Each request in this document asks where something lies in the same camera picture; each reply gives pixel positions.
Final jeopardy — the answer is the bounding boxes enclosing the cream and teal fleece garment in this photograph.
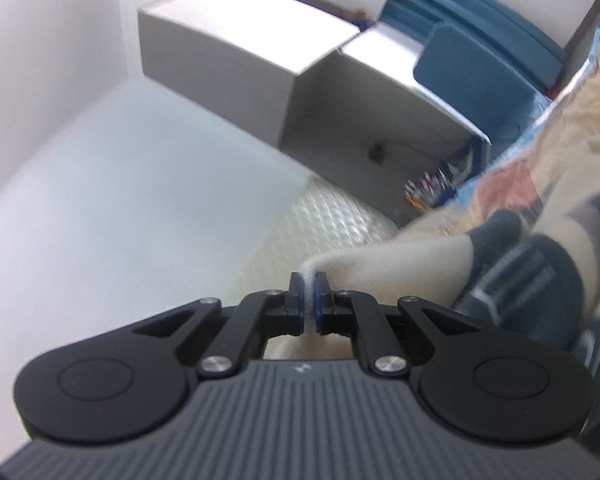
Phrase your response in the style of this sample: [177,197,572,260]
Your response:
[264,194,600,456]

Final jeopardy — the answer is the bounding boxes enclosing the colourful small items under desk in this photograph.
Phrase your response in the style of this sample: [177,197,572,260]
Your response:
[404,148,481,210]

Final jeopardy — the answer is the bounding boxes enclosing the quilted white mattress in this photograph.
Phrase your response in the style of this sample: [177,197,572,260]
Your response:
[248,178,397,288]

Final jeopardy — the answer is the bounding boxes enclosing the patchwork pastel bed quilt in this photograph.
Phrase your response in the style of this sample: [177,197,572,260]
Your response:
[396,27,600,240]

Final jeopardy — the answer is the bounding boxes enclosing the grey open desk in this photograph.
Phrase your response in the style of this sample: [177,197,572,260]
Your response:
[279,24,491,226]

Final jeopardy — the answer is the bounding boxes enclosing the blue chair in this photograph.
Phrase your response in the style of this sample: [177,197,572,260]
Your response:
[414,24,550,159]

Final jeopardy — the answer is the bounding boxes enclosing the white cabinet block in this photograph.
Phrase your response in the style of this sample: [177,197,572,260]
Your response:
[138,0,358,146]

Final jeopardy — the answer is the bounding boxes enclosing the black power adapter with cable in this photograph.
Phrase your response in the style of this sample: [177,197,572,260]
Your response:
[367,139,431,165]

